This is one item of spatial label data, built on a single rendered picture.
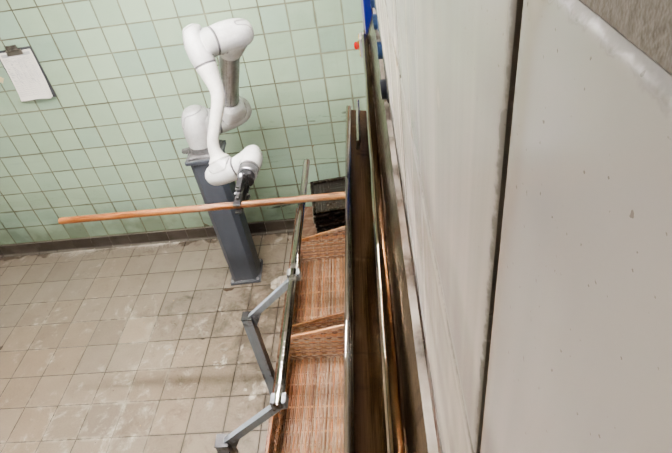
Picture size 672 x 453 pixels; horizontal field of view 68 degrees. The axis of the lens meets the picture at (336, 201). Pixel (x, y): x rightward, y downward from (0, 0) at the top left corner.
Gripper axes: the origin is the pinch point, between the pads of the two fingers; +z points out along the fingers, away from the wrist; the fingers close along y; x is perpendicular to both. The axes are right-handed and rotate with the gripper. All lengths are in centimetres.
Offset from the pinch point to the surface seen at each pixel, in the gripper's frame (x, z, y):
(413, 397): -62, 123, -59
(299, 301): -15, 2, 60
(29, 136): 170, -120, 20
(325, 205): -29, -41, 37
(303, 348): -21, 34, 53
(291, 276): -25.9, 41.5, 1.6
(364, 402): -52, 103, -22
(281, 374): -27, 80, 1
